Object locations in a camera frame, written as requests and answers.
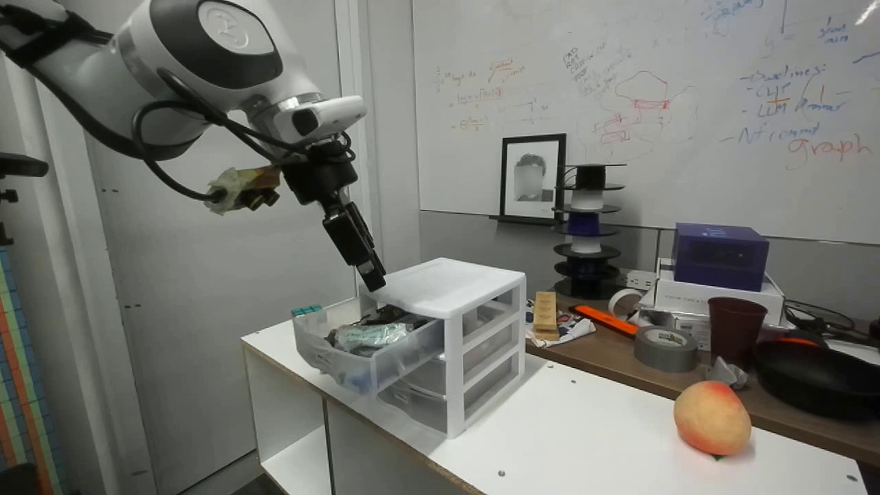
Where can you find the white cube shelf unit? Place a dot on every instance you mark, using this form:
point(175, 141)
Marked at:
point(588, 430)

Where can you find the white door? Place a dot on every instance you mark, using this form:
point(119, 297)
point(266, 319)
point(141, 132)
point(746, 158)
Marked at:
point(210, 319)

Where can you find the crinkled grey teal packets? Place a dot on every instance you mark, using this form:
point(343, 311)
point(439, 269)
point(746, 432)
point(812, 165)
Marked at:
point(376, 334)

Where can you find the striped coloured panel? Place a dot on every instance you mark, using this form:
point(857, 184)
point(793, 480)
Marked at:
point(23, 386)

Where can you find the black frying pan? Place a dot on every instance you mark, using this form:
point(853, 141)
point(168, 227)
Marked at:
point(815, 379)

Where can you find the tan wooden block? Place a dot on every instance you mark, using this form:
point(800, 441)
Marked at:
point(545, 313)

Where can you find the loose white papers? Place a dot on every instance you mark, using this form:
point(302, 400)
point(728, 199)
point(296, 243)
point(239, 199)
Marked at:
point(573, 334)

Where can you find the dark red cup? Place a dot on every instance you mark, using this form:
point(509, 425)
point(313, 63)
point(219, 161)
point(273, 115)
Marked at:
point(736, 331)

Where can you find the white cardboard box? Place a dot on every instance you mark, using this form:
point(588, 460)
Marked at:
point(677, 300)

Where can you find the brown wooden desk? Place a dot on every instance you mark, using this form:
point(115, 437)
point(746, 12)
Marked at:
point(607, 361)

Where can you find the grey duct tape roll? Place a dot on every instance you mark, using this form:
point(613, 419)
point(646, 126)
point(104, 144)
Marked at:
point(668, 350)

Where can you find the black framed picture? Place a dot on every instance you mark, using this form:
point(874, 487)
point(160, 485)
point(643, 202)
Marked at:
point(536, 176)

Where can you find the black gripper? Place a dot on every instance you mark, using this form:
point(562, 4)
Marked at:
point(321, 173)

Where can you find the stack of filament spools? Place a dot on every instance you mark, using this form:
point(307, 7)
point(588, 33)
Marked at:
point(588, 262)

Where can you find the dark blue box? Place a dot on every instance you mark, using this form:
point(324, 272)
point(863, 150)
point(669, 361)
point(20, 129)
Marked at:
point(718, 256)

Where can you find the wall whiteboard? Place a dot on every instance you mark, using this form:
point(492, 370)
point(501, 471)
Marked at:
point(643, 91)

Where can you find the clear plastic drawer with label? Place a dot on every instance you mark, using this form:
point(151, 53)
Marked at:
point(366, 370)

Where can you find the orange hand tool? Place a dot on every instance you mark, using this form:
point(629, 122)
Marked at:
point(607, 319)

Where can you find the peach fruit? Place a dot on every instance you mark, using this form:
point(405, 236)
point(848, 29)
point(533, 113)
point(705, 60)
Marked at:
point(714, 419)

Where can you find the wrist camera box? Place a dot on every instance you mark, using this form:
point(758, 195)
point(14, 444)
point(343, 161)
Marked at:
point(243, 188)

